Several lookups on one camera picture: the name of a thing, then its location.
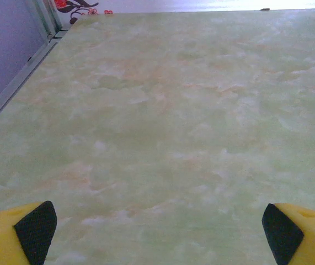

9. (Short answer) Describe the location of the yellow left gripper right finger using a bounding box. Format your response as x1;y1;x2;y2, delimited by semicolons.
261;203;315;265

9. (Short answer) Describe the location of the aluminium side rail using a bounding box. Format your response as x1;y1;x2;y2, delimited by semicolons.
0;32;64;135

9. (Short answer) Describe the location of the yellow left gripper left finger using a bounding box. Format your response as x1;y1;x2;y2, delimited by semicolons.
0;200;57;265

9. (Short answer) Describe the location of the aluminium frame post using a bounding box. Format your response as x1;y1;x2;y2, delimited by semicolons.
26;0;64;39

